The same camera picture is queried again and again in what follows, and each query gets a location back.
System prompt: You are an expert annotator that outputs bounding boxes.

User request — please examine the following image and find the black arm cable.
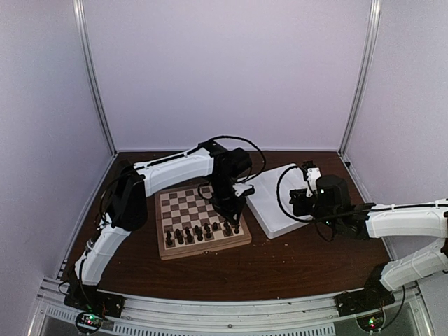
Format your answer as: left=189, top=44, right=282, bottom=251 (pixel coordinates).
left=136, top=134, right=267, bottom=183
left=276, top=164, right=316, bottom=223

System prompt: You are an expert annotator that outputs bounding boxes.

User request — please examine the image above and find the aluminium frame post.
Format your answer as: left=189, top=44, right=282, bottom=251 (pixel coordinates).
left=73, top=0, right=118, bottom=156
left=338, top=0, right=382, bottom=157

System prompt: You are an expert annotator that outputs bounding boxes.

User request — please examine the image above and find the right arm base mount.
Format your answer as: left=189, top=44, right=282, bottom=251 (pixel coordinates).
left=335, top=263, right=395, bottom=316

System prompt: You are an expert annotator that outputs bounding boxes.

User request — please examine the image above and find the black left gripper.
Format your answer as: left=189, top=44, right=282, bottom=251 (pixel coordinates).
left=209, top=174, right=247, bottom=225

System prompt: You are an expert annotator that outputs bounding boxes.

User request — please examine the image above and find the left aluminium frame post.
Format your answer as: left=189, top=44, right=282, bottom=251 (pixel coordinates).
left=73, top=0, right=118, bottom=156

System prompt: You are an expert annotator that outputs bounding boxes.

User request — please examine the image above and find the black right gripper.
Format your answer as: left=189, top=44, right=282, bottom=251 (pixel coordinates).
left=290, top=189, right=337, bottom=230

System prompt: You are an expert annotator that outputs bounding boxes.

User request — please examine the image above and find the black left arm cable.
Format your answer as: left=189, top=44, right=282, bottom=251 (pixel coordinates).
left=136, top=134, right=267, bottom=183

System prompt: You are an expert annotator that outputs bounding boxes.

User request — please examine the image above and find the right aluminium frame post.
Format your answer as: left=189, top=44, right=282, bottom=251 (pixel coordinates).
left=338, top=0, right=382, bottom=157

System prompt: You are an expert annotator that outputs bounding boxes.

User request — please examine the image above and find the wooden chess board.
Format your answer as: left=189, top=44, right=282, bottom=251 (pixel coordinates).
left=155, top=185, right=252, bottom=260

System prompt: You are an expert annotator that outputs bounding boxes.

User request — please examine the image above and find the aluminium front rail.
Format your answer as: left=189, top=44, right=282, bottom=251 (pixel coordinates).
left=25, top=277, right=435, bottom=335

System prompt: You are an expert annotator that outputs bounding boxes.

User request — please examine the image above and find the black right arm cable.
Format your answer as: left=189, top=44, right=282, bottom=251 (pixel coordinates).
left=276, top=164, right=316, bottom=223

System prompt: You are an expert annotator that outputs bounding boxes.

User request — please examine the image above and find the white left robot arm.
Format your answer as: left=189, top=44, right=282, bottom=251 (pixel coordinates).
left=68, top=139, right=255, bottom=311

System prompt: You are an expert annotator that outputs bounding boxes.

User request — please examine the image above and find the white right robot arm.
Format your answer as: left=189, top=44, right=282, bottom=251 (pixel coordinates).
left=290, top=175, right=447, bottom=309

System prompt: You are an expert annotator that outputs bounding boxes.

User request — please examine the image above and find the dark chess knight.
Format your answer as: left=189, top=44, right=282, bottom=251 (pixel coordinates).
left=225, top=226, right=232, bottom=237

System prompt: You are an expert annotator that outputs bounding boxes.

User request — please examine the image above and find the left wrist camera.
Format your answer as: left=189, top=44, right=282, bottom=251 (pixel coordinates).
left=232, top=183, right=255, bottom=197

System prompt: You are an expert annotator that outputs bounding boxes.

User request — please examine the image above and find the white plastic divided tray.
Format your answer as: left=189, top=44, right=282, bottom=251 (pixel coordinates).
left=247, top=164, right=312, bottom=239

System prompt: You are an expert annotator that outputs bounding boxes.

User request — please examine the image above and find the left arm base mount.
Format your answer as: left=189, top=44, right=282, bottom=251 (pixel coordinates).
left=64, top=276, right=125, bottom=318

